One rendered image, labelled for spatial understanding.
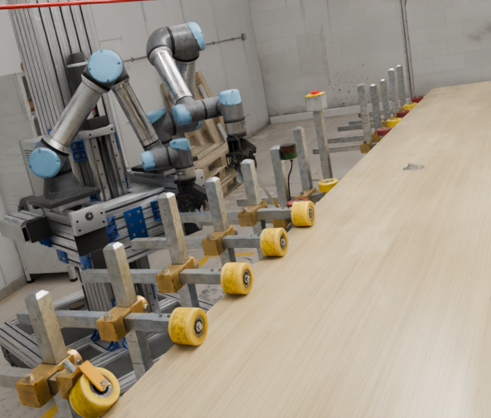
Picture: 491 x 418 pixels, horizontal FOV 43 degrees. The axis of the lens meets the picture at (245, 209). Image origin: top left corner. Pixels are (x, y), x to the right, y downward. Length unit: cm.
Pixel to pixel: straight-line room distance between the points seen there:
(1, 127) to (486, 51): 718
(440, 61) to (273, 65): 261
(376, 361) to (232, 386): 27
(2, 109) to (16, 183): 54
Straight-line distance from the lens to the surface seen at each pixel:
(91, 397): 121
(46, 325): 129
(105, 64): 234
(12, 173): 482
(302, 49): 1025
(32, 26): 278
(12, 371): 138
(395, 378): 116
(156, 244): 197
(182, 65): 263
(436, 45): 994
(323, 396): 114
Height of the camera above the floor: 152
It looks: 15 degrees down
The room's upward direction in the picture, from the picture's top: 11 degrees counter-clockwise
